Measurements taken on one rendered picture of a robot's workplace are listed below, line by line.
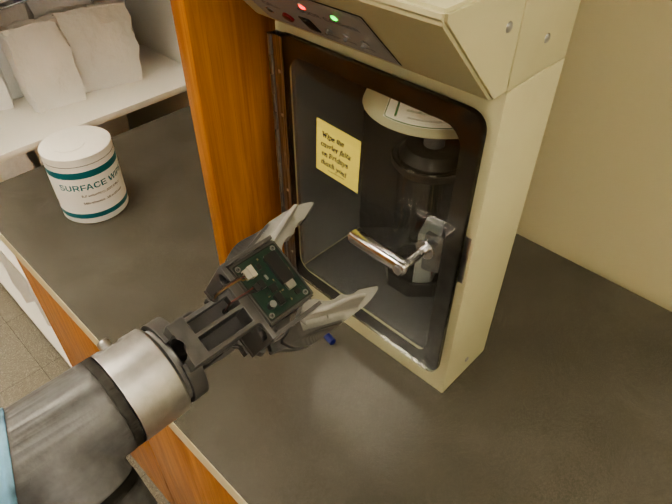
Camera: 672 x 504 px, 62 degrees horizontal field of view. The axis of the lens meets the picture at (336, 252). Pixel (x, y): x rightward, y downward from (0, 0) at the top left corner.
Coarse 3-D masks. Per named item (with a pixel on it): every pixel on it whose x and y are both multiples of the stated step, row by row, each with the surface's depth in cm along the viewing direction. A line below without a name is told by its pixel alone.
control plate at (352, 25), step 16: (256, 0) 60; (272, 0) 56; (288, 0) 53; (304, 0) 50; (272, 16) 63; (304, 16) 55; (320, 16) 52; (336, 16) 50; (352, 16) 47; (336, 32) 55; (352, 32) 52; (368, 32) 49; (368, 48) 54; (384, 48) 51; (400, 64) 53
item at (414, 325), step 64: (320, 64) 64; (384, 128) 62; (448, 128) 55; (320, 192) 77; (384, 192) 67; (448, 192) 59; (320, 256) 85; (448, 256) 64; (384, 320) 81; (448, 320) 71
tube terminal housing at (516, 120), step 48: (528, 0) 46; (576, 0) 52; (336, 48) 63; (528, 48) 50; (528, 96) 54; (528, 144) 60; (480, 192) 58; (480, 240) 64; (480, 288) 72; (480, 336) 83; (432, 384) 83
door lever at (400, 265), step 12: (348, 240) 68; (360, 240) 67; (372, 240) 67; (420, 240) 66; (372, 252) 66; (384, 252) 65; (420, 252) 65; (432, 252) 66; (396, 264) 64; (408, 264) 64
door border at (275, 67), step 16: (272, 48) 69; (272, 64) 70; (272, 96) 73; (288, 144) 77; (288, 160) 79; (288, 176) 81; (288, 192) 83; (288, 208) 85; (288, 240) 90; (288, 256) 92
